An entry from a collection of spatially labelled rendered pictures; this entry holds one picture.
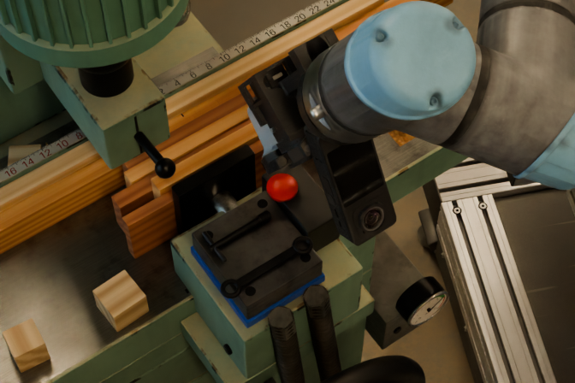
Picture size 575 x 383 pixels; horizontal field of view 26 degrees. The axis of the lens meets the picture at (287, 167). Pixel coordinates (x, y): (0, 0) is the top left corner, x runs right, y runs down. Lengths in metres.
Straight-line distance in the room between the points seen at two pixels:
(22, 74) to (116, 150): 0.14
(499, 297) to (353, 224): 1.06
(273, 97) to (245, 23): 1.64
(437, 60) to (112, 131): 0.46
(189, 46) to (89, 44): 0.55
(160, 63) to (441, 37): 0.79
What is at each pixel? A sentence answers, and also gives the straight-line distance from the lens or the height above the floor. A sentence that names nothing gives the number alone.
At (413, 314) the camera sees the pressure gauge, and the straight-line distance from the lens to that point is 1.51.
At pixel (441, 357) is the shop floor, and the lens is 2.24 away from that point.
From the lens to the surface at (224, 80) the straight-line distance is 1.35.
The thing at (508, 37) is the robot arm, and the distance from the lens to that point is 0.89.
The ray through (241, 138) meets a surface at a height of 0.97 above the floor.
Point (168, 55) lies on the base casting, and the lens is 1.56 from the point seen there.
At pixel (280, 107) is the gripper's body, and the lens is 0.99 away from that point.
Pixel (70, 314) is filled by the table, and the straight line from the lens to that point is 1.27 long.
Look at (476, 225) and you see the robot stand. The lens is 2.10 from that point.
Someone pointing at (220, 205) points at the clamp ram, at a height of 0.96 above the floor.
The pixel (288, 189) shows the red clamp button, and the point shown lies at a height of 1.02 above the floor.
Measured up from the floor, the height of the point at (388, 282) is 0.62.
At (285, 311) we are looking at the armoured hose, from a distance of 1.17.
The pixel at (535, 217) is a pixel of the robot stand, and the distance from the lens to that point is 2.15.
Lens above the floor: 2.02
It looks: 57 degrees down
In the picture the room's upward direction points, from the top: straight up
